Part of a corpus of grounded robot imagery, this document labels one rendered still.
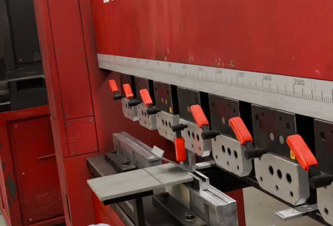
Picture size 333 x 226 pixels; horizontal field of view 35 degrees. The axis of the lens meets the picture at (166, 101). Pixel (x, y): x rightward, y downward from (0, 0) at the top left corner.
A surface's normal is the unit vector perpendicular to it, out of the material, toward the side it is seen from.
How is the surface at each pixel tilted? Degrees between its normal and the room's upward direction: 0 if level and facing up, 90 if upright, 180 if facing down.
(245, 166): 90
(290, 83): 90
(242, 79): 90
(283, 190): 90
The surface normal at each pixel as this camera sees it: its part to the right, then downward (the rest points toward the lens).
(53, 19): 0.34, 0.11
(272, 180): -0.94, 0.15
